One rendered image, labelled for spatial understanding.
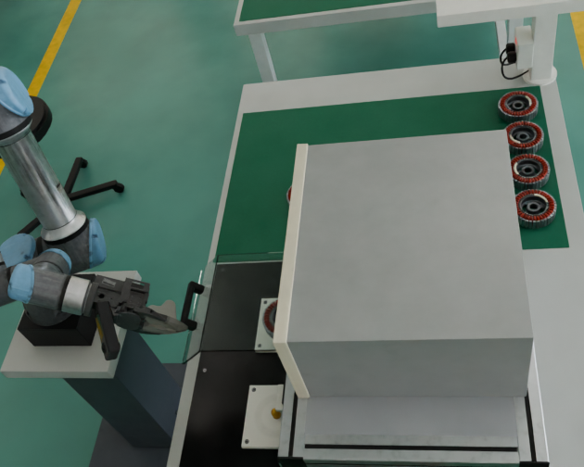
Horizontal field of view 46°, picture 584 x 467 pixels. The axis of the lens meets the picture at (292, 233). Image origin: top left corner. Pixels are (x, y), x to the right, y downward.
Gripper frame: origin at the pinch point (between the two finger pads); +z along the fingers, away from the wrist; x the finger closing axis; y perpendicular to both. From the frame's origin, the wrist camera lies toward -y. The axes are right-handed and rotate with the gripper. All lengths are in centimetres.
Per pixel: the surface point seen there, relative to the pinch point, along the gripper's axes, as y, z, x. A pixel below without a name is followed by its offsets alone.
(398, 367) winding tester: -18, 32, -38
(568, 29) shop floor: 224, 154, 32
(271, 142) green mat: 85, 17, 25
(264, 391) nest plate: -1.1, 23.9, 17.7
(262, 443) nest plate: -13.6, 24.8, 17.2
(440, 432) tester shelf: -24, 43, -32
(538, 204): 52, 82, -16
